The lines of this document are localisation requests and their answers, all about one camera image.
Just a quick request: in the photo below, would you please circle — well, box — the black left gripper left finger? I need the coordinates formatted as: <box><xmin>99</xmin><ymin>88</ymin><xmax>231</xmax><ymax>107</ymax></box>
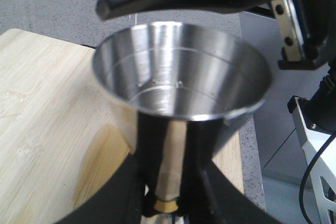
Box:
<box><xmin>54</xmin><ymin>108</ymin><xmax>148</xmax><ymax>224</ymax></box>

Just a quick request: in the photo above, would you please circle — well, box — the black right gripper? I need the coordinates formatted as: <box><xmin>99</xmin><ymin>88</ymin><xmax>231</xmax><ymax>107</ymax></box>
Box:
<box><xmin>248</xmin><ymin>0</ymin><xmax>335</xmax><ymax>70</ymax></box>

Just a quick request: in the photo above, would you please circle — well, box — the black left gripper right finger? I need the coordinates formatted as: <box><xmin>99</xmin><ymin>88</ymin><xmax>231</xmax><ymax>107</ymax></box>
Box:
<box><xmin>181</xmin><ymin>119</ymin><xmax>279</xmax><ymax>223</ymax></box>

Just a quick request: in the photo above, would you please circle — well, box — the steel hourglass jigger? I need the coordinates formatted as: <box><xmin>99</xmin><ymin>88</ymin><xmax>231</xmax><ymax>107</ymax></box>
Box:
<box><xmin>92</xmin><ymin>22</ymin><xmax>272</xmax><ymax>215</ymax></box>

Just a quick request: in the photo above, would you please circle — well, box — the light wooden cutting board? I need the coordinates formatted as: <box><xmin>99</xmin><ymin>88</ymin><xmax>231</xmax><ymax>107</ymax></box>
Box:
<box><xmin>0</xmin><ymin>28</ymin><xmax>245</xmax><ymax>224</ymax></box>

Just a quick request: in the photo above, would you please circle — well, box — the black cable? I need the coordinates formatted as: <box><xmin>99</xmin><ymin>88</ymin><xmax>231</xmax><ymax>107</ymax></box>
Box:
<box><xmin>299</xmin><ymin>132</ymin><xmax>336</xmax><ymax>222</ymax></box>

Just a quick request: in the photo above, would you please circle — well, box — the white robot stand frame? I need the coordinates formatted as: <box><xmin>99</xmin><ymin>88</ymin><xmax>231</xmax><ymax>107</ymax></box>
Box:
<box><xmin>287</xmin><ymin>96</ymin><xmax>335</xmax><ymax>223</ymax></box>

